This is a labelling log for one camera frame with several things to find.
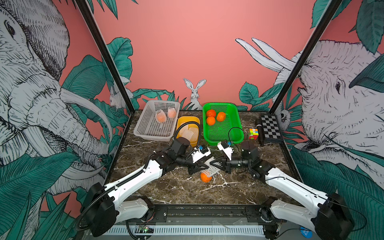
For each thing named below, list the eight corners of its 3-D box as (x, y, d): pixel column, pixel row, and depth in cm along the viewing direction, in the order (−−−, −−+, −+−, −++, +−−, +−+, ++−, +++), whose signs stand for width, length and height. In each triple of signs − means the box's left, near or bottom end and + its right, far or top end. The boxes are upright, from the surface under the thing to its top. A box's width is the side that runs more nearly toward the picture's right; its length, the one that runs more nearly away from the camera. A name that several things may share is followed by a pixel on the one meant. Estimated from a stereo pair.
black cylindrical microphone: (256, 145, 103) (258, 142, 101) (255, 119, 119) (256, 116, 116) (262, 146, 103) (264, 143, 100) (260, 120, 118) (261, 117, 116)
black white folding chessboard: (263, 140, 105) (265, 138, 102) (259, 115, 120) (261, 113, 118) (281, 143, 104) (283, 140, 101) (275, 117, 119) (276, 115, 117)
